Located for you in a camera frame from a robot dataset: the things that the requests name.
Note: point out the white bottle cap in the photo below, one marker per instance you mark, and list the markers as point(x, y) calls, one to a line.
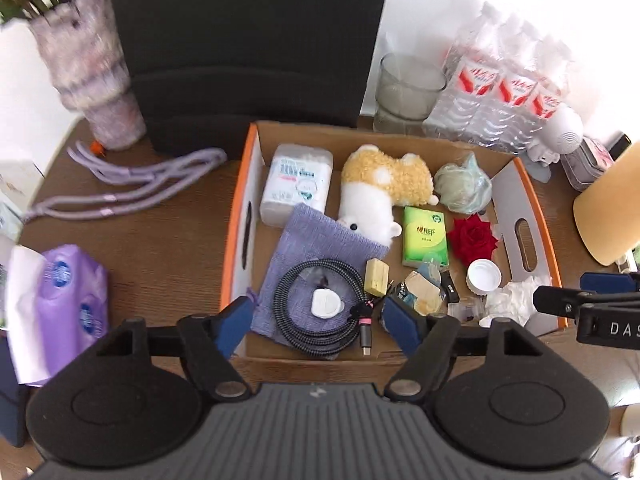
point(483, 276)

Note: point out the white detergent jug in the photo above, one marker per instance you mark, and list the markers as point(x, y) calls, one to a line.
point(20, 183)

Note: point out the water bottle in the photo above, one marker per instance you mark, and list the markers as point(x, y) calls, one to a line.
point(471, 69)
point(499, 122)
point(553, 66)

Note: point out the yellow thermos jug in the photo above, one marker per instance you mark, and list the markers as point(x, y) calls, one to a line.
point(607, 213)

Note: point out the black paper bag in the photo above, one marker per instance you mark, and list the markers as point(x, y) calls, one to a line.
point(203, 71)

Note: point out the white tissue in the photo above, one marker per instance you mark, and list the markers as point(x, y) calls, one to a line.
point(514, 301)

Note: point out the white robot speaker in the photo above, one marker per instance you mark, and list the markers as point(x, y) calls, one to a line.
point(560, 135)

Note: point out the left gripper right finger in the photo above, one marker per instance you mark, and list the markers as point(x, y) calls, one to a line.
point(433, 343)

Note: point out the purple tissue pack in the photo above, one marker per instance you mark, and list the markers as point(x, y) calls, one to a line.
point(56, 308)

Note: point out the stacked small tins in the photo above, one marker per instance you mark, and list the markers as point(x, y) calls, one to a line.
point(587, 164)

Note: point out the yellow white plush toy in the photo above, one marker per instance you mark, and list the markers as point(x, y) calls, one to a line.
point(373, 184)

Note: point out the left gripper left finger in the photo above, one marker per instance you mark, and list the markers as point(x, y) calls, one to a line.
point(189, 361)

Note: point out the right water bottle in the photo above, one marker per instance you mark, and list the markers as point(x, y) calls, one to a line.
point(553, 66)

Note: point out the purple textured vase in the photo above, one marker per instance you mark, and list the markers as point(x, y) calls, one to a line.
point(79, 42)

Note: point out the blue snack wrapper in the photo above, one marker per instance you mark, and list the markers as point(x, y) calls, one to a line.
point(421, 290)

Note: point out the green plastic bag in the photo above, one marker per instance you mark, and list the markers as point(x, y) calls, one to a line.
point(463, 188)

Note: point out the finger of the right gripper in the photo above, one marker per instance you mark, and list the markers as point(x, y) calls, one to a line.
point(610, 283)

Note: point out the left water bottle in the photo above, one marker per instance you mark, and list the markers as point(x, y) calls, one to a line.
point(471, 69)

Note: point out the red rose flower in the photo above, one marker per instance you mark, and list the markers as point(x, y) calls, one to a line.
point(471, 239)

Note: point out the yellow eraser block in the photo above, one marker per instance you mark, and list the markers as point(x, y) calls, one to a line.
point(376, 277)

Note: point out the dark blue case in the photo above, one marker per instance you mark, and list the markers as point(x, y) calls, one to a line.
point(13, 400)

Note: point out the small clear wrapper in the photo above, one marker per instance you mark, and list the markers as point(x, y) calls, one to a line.
point(467, 310)

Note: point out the green tissue packet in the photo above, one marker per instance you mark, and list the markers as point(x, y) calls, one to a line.
point(424, 238)

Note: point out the middle water bottle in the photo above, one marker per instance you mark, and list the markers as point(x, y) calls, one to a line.
point(499, 122)

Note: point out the white wet wipes pack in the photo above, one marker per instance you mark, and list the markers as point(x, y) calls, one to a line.
point(298, 174)

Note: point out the purple cloth pouch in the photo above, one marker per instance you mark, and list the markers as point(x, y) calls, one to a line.
point(314, 253)

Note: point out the clear drinking glass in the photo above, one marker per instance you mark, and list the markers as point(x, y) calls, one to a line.
point(407, 91)

